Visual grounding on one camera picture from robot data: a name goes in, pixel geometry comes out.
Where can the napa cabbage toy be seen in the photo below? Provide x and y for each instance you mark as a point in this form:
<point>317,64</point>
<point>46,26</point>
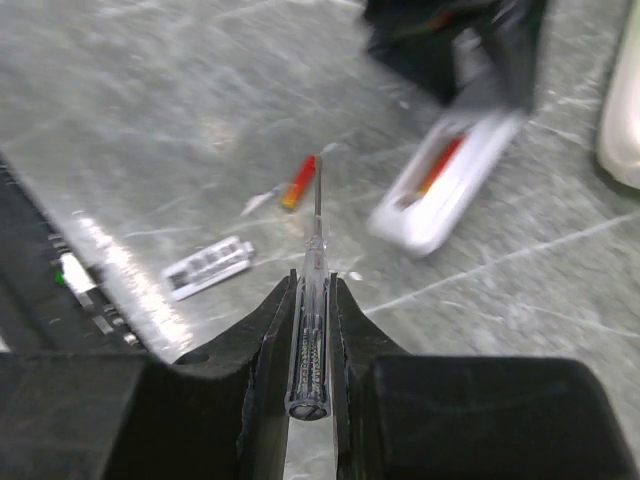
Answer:
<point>618,138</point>

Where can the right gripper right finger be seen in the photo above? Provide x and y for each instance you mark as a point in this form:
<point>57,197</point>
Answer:
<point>404,416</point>

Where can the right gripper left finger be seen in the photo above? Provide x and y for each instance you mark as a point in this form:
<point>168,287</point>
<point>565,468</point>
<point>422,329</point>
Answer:
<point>217,413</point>

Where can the red battery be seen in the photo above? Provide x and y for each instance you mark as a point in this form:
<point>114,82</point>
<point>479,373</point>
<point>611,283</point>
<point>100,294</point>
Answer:
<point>300,185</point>
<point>441,161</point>

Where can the clear handle screwdriver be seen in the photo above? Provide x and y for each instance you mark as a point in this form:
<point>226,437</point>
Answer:
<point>308,393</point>

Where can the black base bar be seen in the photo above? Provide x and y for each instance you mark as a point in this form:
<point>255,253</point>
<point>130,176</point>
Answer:
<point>49,300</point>

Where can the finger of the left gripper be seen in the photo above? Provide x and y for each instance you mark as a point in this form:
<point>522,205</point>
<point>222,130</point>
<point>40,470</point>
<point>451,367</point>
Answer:
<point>475,52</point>

